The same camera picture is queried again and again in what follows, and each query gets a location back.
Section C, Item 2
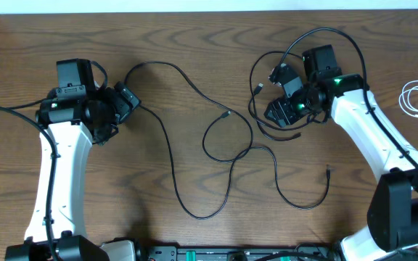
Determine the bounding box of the black USB cable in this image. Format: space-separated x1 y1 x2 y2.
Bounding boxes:
247 50 304 142

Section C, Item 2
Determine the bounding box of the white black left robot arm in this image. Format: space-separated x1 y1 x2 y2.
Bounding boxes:
5 59 140 260

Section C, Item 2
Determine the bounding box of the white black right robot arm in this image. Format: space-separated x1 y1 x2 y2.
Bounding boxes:
264 45 418 260

